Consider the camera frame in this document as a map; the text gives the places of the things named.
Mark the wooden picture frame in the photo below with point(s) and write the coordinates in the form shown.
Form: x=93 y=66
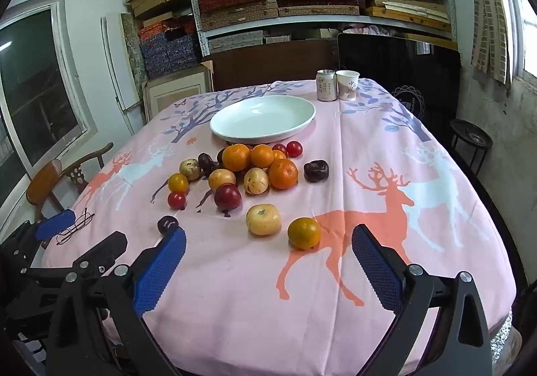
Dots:
x=176 y=93

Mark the black round stand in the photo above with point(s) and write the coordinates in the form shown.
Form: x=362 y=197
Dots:
x=470 y=137

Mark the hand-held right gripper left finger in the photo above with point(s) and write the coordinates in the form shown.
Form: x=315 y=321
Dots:
x=161 y=271

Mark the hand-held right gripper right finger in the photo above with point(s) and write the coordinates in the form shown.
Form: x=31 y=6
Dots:
x=375 y=271

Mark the small dark purple plum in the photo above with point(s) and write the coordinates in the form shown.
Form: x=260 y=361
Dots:
x=165 y=224

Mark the red cherry tomato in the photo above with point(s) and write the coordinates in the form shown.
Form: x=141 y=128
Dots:
x=294 y=148
x=280 y=148
x=177 y=200

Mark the marbled stone board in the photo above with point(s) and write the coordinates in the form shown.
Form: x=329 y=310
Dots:
x=134 y=53

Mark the pink deer print tablecloth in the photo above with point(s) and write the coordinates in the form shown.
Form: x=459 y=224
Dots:
x=419 y=275

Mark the eyeglasses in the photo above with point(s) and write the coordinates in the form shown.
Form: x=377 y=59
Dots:
x=82 y=220

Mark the printed paper cup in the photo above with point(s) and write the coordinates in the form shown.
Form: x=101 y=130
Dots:
x=348 y=86

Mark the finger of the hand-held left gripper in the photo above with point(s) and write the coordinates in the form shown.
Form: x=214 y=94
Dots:
x=54 y=225
x=100 y=250

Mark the dark purple mangosteen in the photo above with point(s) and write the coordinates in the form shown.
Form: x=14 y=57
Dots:
x=316 y=171
x=220 y=156
x=205 y=162

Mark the yellow orange tomato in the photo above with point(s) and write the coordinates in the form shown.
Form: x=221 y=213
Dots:
x=178 y=183

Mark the brown wooden board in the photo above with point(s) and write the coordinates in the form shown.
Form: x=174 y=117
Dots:
x=268 y=65

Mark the bright window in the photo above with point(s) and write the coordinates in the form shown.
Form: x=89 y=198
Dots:
x=520 y=3

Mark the silver drink can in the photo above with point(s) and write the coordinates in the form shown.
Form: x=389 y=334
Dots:
x=326 y=86

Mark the greenish orange tangerine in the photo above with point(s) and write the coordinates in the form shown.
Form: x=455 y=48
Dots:
x=304 y=233

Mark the checked curtain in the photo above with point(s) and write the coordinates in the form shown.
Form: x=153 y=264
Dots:
x=486 y=24

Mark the white metal shelf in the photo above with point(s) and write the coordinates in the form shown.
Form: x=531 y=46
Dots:
x=293 y=26

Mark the wooden chair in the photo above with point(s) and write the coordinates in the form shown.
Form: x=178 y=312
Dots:
x=42 y=183

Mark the white plate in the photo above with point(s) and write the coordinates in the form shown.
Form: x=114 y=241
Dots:
x=260 y=118

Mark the black glass panel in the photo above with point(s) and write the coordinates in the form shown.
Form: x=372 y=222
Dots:
x=386 y=57

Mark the dark window with white frame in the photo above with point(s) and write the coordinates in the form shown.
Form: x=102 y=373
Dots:
x=33 y=86

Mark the pile of blue patterned boxes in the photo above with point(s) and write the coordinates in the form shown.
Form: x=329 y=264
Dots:
x=168 y=51

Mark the white board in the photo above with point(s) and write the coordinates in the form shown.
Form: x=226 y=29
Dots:
x=115 y=57

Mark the pink cloth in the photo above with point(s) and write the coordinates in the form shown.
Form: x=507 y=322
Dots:
x=365 y=29

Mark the large pale yellow pepino melon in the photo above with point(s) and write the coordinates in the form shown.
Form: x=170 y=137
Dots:
x=263 y=219

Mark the dark red plum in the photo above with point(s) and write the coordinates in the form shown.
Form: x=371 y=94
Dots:
x=228 y=197

